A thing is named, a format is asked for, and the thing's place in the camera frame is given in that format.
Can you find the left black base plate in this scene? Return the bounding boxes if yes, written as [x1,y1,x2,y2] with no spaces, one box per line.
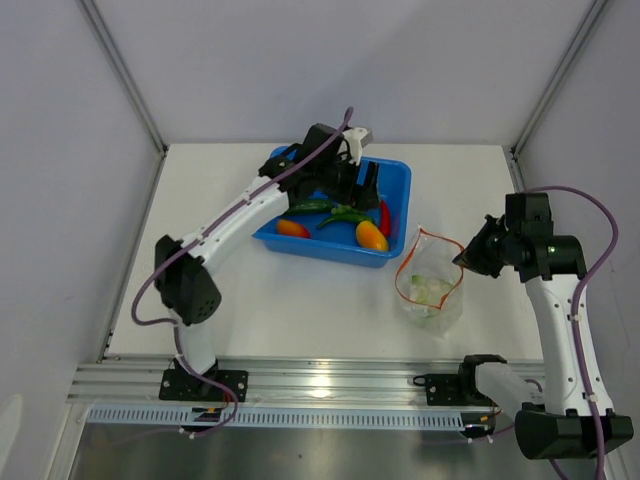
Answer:
[158,367,249,403]

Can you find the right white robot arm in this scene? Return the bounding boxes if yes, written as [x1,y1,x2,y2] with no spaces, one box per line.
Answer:
[453,190,634,460]

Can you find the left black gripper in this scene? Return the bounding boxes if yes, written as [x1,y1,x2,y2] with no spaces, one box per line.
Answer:
[316,152,379,212]

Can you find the clear zip top bag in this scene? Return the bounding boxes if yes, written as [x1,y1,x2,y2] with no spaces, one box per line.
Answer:
[394,227,464,336]

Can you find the aluminium frame post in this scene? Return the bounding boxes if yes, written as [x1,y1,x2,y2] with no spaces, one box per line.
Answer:
[76,0,168,158]
[509,0,613,162]

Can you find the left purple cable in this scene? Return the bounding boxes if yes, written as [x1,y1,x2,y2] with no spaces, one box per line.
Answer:
[130,105,355,440]

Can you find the aluminium mounting rail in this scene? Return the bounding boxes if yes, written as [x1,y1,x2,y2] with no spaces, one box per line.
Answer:
[66,355,609,405]

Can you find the left aluminium frame post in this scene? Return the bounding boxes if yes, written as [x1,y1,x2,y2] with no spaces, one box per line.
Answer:
[76,0,168,158]

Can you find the right aluminium frame post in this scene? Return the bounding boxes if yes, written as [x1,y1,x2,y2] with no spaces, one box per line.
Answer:
[509,0,613,162]

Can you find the blue plastic bin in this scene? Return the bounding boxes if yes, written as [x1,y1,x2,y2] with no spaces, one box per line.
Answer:
[254,157,412,268]

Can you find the orange red mango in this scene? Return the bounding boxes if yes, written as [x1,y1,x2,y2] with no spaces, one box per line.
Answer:
[276,218,311,239]

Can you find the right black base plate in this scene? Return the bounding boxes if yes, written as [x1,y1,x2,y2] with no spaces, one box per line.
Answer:
[412,373,485,406]

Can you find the green grape bunch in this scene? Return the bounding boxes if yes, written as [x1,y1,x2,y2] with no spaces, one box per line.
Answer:
[331,205,358,216]

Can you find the green chili pepper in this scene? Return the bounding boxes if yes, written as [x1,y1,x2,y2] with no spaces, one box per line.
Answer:
[316,211,374,230]

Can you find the red chili pepper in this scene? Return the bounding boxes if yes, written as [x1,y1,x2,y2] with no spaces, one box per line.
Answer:
[378,200,392,238]

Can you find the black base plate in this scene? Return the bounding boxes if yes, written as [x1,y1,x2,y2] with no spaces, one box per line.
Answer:
[158,367,249,403]
[412,373,485,406]

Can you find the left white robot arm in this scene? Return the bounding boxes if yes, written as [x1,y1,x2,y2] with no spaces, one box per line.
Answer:
[154,123,379,400]

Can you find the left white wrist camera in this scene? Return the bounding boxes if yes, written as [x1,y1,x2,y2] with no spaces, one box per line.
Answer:
[342,127,373,166]

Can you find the dark green cucumber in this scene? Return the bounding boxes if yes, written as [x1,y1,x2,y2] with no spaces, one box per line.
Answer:
[283,198,335,216]

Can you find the yellow orange mango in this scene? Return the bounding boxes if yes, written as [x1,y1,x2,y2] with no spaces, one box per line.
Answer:
[355,220,389,252]

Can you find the white cauliflower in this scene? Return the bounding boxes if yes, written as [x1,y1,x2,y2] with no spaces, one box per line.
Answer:
[409,275,453,318]

